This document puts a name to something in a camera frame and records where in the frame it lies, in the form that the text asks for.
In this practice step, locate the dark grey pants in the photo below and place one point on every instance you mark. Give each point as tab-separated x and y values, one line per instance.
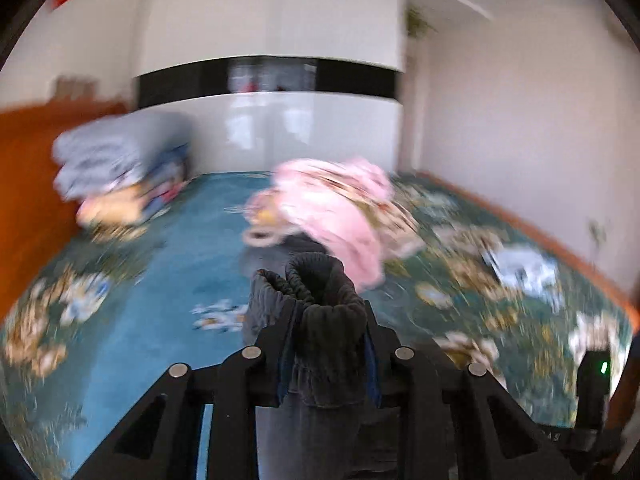
325	330

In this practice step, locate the cartoon print pink cloth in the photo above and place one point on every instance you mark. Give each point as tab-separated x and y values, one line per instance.
345	175

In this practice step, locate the beige knit garment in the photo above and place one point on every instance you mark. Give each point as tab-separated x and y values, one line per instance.
260	236

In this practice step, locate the folded light blue quilt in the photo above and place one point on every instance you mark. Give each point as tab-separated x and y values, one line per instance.
115	150

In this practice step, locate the pink fleece garment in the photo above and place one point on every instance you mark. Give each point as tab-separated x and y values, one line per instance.
350	245

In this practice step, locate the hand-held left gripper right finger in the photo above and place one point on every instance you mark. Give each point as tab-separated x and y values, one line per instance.
371	367

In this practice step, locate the pale blue white garment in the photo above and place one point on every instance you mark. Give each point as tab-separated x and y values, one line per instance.
525	267

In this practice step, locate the folded floral quilt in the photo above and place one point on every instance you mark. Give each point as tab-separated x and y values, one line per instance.
130	201

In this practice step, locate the grey velvet garment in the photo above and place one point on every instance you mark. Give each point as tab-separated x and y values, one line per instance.
300	246

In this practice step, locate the yellow cloth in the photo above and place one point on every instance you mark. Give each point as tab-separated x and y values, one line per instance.
266	216

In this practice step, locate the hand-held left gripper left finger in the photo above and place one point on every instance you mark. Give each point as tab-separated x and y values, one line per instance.
286	360

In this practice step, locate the orange wooden bed rail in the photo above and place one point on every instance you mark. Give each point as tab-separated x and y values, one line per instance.
600	282

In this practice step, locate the green hanging plant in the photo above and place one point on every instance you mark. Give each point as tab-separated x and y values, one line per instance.
417	22

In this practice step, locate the white wardrobe with black band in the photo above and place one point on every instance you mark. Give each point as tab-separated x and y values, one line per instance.
270	20

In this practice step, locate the orange wooden headboard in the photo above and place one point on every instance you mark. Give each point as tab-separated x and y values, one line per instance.
25	185

